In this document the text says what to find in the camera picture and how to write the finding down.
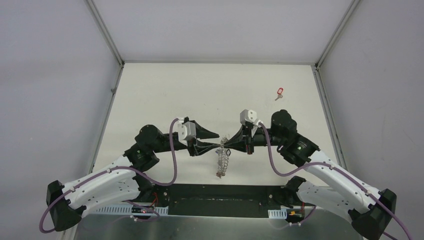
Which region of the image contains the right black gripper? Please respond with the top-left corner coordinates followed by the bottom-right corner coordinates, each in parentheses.
top-left (223, 123), bottom-right (285, 155)

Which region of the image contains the metal disc keyring holder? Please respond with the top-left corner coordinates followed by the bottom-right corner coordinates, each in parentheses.
top-left (215, 136), bottom-right (232, 179)

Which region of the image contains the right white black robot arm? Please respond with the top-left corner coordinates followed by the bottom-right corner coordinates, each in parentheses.
top-left (224, 109), bottom-right (397, 240)

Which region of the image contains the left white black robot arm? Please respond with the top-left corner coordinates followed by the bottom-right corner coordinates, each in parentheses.
top-left (38, 117), bottom-right (220, 234)

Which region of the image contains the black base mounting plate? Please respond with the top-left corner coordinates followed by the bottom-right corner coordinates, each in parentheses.
top-left (133, 184), bottom-right (306, 218)

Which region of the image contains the key with red tag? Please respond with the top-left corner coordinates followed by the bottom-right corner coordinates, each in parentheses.
top-left (275, 87), bottom-right (284, 101)

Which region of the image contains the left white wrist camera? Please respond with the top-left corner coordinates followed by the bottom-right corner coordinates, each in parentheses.
top-left (177, 118), bottom-right (197, 145)

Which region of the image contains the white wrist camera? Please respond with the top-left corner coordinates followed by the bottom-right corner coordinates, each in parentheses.
top-left (177, 118), bottom-right (197, 145)
top-left (239, 109), bottom-right (263, 127)

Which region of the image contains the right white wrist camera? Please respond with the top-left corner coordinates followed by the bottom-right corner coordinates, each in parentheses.
top-left (239, 109), bottom-right (263, 127)

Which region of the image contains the white slotted cable duct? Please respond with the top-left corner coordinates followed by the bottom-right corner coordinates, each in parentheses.
top-left (91, 204), bottom-right (155, 216)

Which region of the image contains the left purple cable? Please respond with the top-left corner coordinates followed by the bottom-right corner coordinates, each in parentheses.
top-left (39, 117), bottom-right (181, 234)

